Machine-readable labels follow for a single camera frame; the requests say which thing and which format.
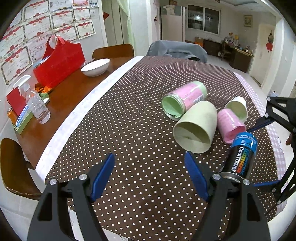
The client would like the person's hand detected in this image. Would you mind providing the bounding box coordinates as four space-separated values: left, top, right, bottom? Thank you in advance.
285 133 292 146

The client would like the white paper cup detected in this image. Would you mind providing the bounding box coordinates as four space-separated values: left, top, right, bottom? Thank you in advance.
225 96 248 123

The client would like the near brown wooden chair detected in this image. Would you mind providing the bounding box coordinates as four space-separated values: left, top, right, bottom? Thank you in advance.
1 138 42 200

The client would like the pink plastic cup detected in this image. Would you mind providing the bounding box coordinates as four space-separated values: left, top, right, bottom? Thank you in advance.
217 108 246 144

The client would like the red felt bag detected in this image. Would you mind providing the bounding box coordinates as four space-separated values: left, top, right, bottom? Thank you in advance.
34 36 85 88

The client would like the window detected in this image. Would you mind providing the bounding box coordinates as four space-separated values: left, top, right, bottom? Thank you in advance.
187 5 220 35

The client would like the white refrigerator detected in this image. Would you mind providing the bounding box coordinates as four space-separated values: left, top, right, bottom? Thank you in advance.
160 5 186 42

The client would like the dark wooden desk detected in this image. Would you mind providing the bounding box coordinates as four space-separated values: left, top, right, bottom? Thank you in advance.
221 41 254 73

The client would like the light green paper cup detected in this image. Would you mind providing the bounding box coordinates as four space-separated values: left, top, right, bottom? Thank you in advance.
173 100 217 154

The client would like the red box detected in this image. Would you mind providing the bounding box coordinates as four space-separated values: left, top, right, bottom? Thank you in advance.
6 88 26 116

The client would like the pink checkered tablecloth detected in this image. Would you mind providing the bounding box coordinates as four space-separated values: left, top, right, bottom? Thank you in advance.
233 71 289 214

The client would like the grey covered chair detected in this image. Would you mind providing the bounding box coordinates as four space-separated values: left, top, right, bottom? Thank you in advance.
147 40 208 63

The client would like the brown wooden chair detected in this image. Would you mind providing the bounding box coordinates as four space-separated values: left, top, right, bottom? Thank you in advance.
92 44 134 60
1 138 42 200

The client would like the white ceramic bowl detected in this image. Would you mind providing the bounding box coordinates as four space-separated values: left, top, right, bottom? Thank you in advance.
81 58 110 77

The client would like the green door curtain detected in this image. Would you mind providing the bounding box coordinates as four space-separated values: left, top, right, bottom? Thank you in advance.
115 0 136 50

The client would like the brown polka dot tablecloth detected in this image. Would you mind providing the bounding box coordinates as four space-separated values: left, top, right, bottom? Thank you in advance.
37 57 264 240

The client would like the clear spray bottle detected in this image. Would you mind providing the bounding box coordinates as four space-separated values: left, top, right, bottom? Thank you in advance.
14 74 51 124

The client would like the pink green lidded jar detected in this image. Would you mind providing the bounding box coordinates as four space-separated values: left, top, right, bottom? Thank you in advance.
162 81 208 121

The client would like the blue black spray can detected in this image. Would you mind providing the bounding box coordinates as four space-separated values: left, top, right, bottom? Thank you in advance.
220 132 258 182

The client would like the green flat box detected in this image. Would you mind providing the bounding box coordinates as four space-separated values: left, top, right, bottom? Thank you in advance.
12 93 50 134

